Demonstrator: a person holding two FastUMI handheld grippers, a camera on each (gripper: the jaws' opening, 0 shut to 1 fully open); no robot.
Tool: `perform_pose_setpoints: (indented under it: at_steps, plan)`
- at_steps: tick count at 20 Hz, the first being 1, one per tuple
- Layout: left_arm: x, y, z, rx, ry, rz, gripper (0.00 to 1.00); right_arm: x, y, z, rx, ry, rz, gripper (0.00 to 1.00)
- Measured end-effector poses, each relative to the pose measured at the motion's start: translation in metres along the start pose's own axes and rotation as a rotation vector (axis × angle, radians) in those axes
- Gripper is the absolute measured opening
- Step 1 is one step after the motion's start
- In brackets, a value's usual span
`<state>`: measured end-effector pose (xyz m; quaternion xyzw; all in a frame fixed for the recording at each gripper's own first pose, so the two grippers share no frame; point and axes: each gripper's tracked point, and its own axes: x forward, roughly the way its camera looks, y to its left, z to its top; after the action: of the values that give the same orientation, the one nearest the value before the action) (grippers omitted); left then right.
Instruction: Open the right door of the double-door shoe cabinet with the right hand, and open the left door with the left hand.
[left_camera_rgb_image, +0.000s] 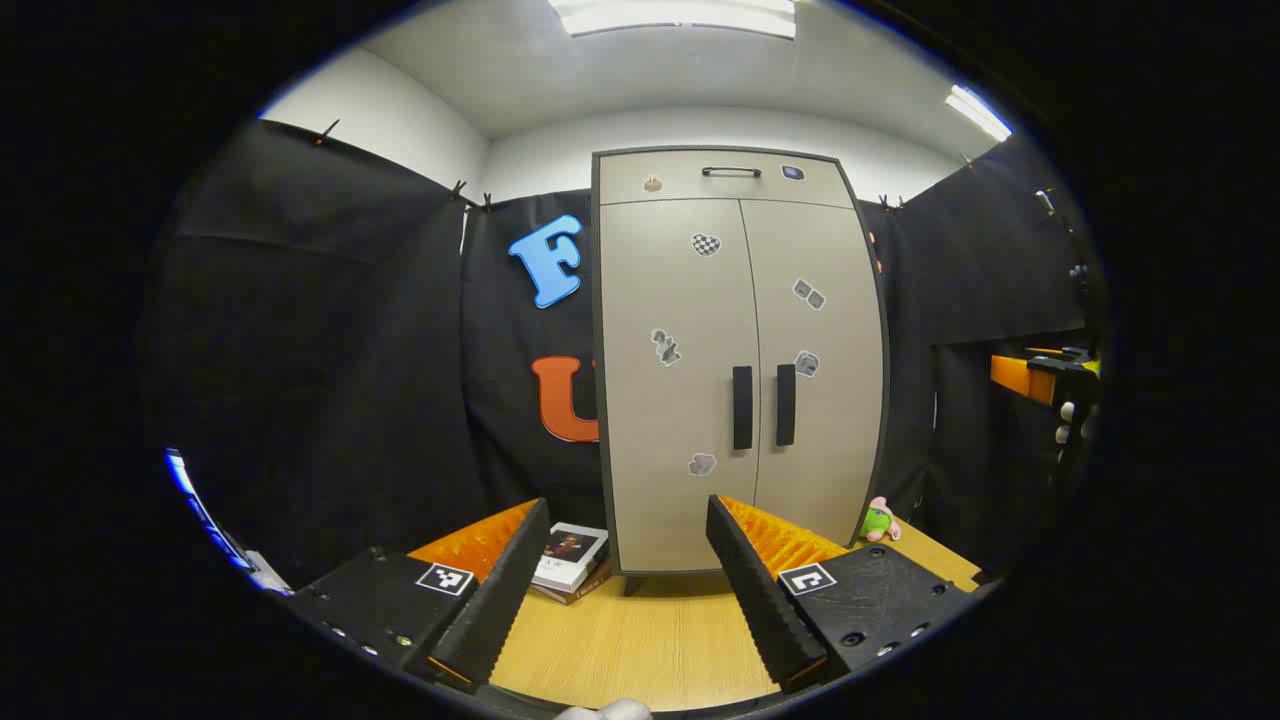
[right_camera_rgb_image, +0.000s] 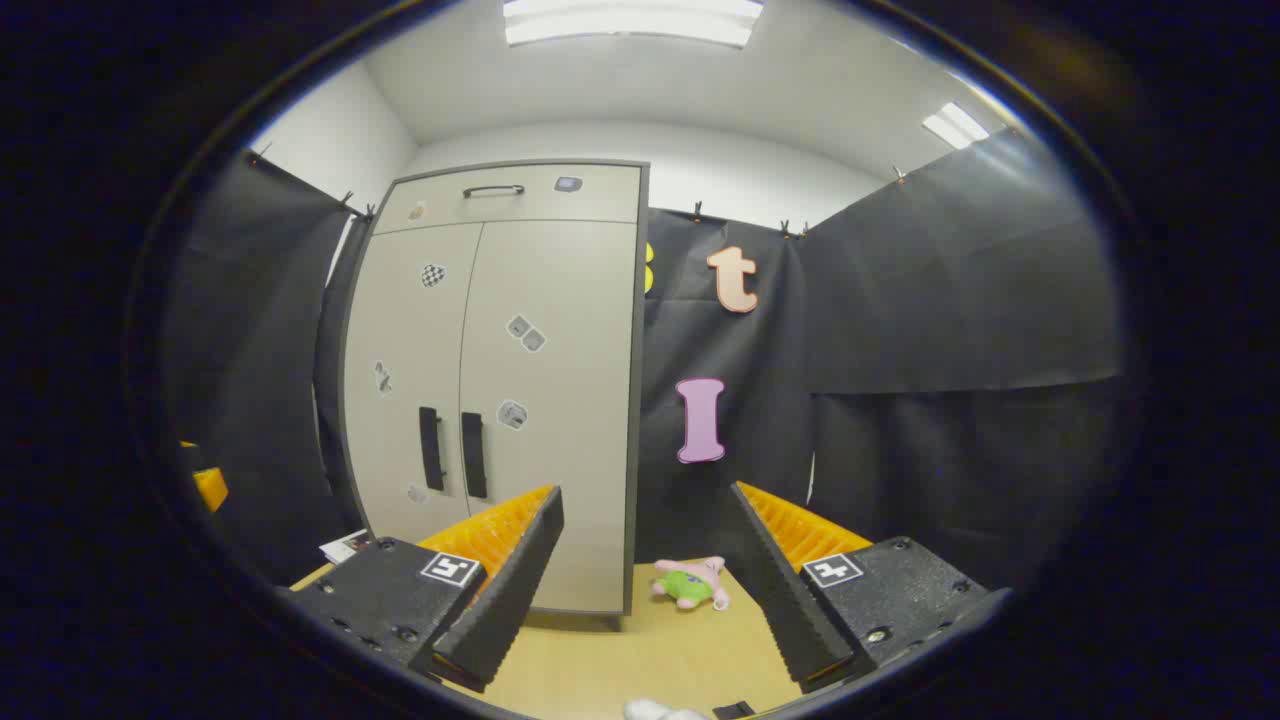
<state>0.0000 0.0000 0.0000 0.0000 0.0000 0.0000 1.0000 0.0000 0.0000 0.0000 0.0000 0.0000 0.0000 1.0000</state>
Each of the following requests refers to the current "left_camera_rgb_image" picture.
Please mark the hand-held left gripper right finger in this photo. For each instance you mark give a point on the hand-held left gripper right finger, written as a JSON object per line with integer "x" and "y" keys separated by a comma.
{"x": 760, "y": 590}

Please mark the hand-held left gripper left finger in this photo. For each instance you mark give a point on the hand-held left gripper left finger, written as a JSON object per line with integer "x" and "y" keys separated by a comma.
{"x": 500, "y": 600}

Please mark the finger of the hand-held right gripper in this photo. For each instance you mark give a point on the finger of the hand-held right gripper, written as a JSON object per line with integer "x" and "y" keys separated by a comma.
{"x": 1015, "y": 378}

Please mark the grey cabinet door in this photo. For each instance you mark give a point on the grey cabinet door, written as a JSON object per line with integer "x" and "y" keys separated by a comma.
{"x": 830, "y": 430}
{"x": 670, "y": 420}

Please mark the grey double-door shoe cabinet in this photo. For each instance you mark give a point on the grey double-door shoe cabinet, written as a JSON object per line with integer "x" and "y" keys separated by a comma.
{"x": 600, "y": 300}

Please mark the brown book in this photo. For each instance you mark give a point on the brown book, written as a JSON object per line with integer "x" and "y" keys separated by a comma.
{"x": 585, "y": 590}

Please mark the white book dark cover picture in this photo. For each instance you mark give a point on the white book dark cover picture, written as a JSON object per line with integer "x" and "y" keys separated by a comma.
{"x": 570, "y": 550}

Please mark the green pink plush toy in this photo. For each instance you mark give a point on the green pink plush toy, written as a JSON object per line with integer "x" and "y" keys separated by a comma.
{"x": 878, "y": 520}

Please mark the narrow ceiling light panel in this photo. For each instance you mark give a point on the narrow ceiling light panel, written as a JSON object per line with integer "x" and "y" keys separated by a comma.
{"x": 978, "y": 112}

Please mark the black backdrop cloth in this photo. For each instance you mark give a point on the black backdrop cloth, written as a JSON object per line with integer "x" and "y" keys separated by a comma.
{"x": 330, "y": 350}

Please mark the wide ceiling light panel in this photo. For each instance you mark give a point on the wide ceiling light panel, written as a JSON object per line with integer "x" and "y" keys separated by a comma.
{"x": 680, "y": 15}

